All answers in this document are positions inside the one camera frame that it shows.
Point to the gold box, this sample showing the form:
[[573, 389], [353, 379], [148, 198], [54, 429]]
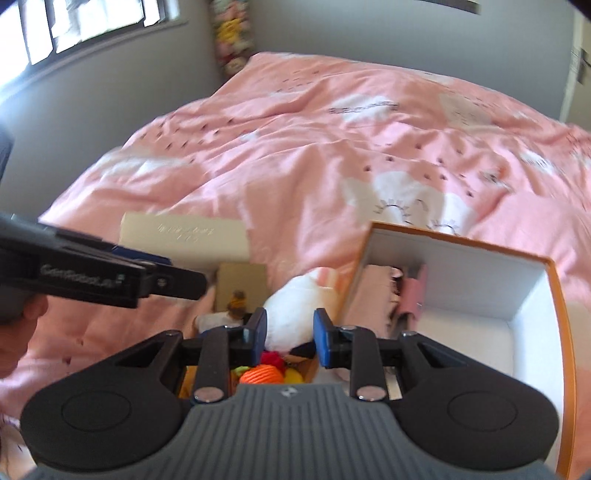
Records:
[[242, 277]]

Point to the brown bear plush toy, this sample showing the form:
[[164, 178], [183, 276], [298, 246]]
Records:
[[221, 319]]

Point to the red knitted toy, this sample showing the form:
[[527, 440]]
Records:
[[273, 357]]

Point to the pink pouch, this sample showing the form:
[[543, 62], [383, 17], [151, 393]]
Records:
[[374, 295]]

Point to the window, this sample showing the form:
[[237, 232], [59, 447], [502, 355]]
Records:
[[69, 27]]

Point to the person's left hand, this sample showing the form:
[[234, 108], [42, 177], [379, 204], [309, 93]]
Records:
[[18, 346]]

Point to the white panda plush toy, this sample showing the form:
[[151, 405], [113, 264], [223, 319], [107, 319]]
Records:
[[288, 314]]

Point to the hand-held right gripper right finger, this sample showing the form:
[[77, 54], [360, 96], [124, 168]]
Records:
[[322, 339]]

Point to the pink leather key holder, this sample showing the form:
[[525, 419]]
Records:
[[413, 295]]

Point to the colourful plush wall hanging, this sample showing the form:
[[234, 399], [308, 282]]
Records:
[[231, 32]]

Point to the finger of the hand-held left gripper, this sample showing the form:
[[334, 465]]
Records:
[[147, 257], [180, 284]]

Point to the orange knitted ball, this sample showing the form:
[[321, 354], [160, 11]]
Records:
[[263, 374]]

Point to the pink printed blanket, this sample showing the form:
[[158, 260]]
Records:
[[323, 152]]

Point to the white cabinet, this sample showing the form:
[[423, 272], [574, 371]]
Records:
[[577, 83]]

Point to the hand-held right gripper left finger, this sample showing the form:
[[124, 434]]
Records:
[[258, 328]]

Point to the orange-rimmed white box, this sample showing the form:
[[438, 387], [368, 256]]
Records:
[[485, 286]]

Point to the white glasses case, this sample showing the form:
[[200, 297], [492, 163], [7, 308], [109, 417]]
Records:
[[184, 235]]

